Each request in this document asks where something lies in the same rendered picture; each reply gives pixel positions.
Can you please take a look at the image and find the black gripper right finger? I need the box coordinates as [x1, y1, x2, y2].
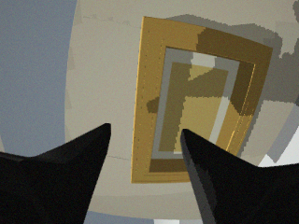
[179, 128, 299, 224]

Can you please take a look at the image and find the beige flat rectangular board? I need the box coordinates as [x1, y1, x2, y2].
[64, 0, 299, 220]

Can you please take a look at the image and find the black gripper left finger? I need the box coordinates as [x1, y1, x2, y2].
[0, 123, 111, 224]

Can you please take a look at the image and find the gold picture frame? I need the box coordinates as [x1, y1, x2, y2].
[131, 16, 273, 184]

